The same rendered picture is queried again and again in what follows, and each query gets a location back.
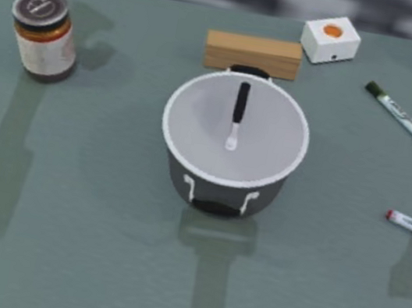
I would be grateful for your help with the grey cooking pot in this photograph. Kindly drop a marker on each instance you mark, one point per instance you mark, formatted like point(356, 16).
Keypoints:
point(229, 158)

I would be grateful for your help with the jar with black lid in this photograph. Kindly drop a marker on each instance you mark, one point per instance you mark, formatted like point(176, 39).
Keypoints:
point(43, 40)

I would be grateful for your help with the wooden rectangular block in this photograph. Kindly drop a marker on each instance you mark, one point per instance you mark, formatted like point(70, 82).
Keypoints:
point(252, 53)

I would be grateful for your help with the white box orange button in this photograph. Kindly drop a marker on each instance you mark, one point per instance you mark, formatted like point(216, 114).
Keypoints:
point(329, 44)

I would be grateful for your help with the green capped white marker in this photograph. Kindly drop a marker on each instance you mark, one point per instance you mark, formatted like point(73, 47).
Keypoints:
point(400, 114)

